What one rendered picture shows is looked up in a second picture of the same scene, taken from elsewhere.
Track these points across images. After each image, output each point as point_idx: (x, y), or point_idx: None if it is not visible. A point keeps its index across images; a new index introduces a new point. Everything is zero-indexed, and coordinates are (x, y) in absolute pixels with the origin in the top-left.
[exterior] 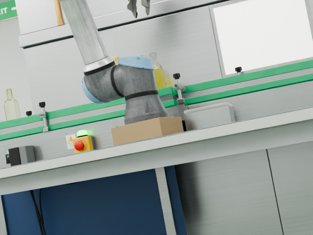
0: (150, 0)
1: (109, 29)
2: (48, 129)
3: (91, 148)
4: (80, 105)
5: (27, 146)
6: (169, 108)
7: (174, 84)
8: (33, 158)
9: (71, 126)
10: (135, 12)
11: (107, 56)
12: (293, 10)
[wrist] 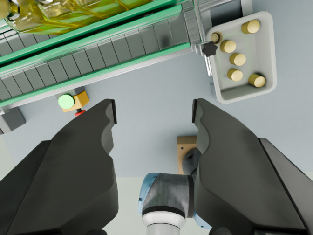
0: (266, 142)
1: None
2: (7, 110)
3: (86, 97)
4: (30, 97)
5: (8, 126)
6: (180, 55)
7: (202, 56)
8: (14, 109)
9: (8, 73)
10: (111, 126)
11: (178, 227)
12: None
